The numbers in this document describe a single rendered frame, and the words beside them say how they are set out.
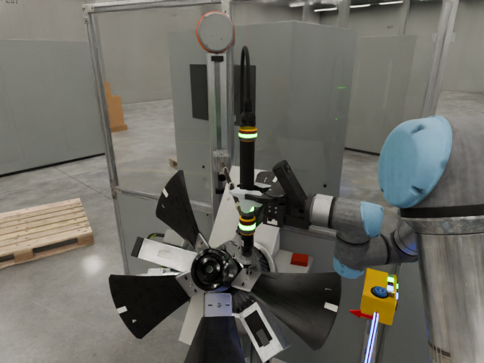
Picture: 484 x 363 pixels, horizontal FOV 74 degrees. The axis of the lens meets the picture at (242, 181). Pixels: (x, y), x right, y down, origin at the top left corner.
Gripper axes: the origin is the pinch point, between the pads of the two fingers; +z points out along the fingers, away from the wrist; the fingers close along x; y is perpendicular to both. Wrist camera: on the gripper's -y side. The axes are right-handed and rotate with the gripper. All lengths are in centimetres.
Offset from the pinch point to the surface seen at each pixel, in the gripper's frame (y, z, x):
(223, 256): 20.8, 3.1, -2.9
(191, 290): 35.6, 14.1, -4.2
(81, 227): 136, 241, 125
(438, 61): -30, -46, 71
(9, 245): 134, 271, 70
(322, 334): 30.4, -26.7, -8.8
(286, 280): 27.3, -13.9, 2.6
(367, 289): 39, -35, 24
